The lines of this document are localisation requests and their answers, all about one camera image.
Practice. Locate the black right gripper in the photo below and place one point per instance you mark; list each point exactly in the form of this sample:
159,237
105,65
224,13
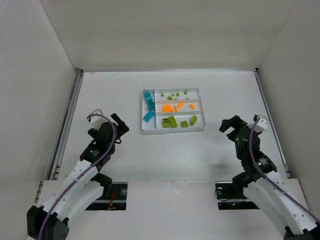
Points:
233,127

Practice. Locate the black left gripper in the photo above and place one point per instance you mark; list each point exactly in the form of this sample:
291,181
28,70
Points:
116,125

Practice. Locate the green duplo brick from stack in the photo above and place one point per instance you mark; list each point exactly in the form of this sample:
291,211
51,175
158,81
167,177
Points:
193,120

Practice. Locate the teal duplo brick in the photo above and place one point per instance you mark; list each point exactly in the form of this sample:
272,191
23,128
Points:
149,115

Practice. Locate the small green duplo brick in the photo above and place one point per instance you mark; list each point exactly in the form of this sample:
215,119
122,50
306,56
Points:
184,124

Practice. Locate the teal and green duplo stack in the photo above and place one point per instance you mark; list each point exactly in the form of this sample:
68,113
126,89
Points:
149,100

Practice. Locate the orange lego pieces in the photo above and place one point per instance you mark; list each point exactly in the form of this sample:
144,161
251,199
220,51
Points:
176,107

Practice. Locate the small green lego pieces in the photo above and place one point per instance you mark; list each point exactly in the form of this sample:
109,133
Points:
170,96

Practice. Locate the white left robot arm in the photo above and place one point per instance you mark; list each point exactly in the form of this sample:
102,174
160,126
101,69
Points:
85,183

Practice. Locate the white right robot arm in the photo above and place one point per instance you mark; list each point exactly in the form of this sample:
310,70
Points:
261,183

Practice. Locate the white divided tray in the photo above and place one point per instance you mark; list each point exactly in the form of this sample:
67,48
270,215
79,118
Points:
154,126

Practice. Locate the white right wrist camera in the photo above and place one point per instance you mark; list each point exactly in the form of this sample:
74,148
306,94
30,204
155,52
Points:
261,123

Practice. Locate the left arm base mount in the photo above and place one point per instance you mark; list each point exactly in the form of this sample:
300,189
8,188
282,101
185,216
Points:
113,200

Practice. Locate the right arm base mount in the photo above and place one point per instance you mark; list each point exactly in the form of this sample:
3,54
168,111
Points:
230,199

